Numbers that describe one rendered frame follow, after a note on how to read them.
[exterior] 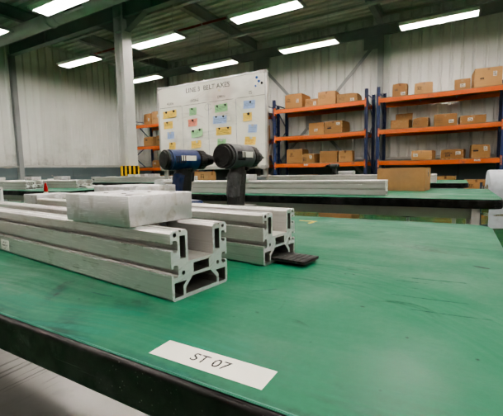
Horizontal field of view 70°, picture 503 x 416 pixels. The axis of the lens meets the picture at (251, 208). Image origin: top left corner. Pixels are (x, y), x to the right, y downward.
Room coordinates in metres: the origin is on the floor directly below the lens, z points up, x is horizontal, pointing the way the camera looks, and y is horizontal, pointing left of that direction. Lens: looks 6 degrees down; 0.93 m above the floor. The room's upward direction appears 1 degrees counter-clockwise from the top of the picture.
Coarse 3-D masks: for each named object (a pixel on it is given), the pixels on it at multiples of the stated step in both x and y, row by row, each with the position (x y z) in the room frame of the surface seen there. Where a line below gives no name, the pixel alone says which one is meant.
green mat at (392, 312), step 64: (0, 256) 0.67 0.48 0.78; (320, 256) 0.62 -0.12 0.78; (384, 256) 0.62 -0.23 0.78; (448, 256) 0.61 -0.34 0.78; (64, 320) 0.37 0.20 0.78; (128, 320) 0.36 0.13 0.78; (192, 320) 0.36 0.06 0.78; (256, 320) 0.36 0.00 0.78; (320, 320) 0.35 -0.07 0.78; (384, 320) 0.35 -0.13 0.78; (448, 320) 0.35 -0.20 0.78; (320, 384) 0.24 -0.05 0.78; (384, 384) 0.24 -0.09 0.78; (448, 384) 0.24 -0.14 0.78
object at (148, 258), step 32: (0, 224) 0.72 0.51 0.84; (32, 224) 0.65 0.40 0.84; (64, 224) 0.56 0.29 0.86; (96, 224) 0.51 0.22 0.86; (192, 224) 0.49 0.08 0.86; (224, 224) 0.49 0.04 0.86; (32, 256) 0.64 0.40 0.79; (64, 256) 0.56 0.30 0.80; (96, 256) 0.53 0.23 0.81; (128, 256) 0.46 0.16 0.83; (160, 256) 0.42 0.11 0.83; (192, 256) 0.46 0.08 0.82; (160, 288) 0.42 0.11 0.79; (192, 288) 0.45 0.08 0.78
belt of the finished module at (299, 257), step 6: (276, 252) 0.62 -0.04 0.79; (282, 252) 0.62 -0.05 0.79; (288, 252) 0.62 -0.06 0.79; (276, 258) 0.58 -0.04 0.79; (282, 258) 0.57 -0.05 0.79; (288, 258) 0.57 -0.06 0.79; (294, 258) 0.57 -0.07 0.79; (300, 258) 0.57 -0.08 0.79; (306, 258) 0.57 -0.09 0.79; (312, 258) 0.57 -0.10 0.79; (300, 264) 0.55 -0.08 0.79
